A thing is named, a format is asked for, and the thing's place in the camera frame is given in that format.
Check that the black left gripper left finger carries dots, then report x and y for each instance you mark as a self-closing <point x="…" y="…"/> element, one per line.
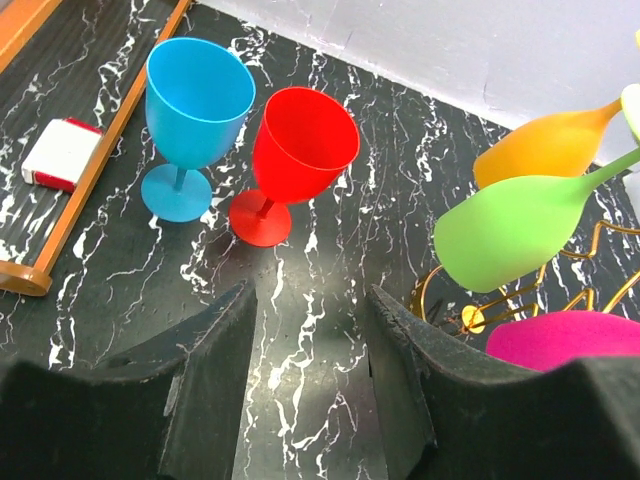
<point x="167" y="408"/>

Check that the white red small box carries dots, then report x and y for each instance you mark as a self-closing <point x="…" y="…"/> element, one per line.
<point x="61" y="154"/>

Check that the green wine glass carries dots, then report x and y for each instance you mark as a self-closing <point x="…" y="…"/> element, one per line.
<point x="513" y="227"/>

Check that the pink wine glass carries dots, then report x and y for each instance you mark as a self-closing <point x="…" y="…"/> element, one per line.
<point x="545" y="342"/>

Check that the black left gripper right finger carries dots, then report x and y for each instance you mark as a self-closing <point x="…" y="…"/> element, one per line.
<point x="449" y="411"/>

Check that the blue wine glass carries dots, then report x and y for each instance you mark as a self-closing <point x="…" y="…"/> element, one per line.
<point x="198" y="95"/>

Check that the orange wine glass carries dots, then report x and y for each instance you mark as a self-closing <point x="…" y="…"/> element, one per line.
<point x="561" y="144"/>

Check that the wooden tiered shelf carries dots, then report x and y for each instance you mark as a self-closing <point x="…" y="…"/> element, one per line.
<point x="72" y="73"/>

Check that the red wine glass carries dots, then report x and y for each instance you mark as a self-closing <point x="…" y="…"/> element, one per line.
<point x="306" y="139"/>

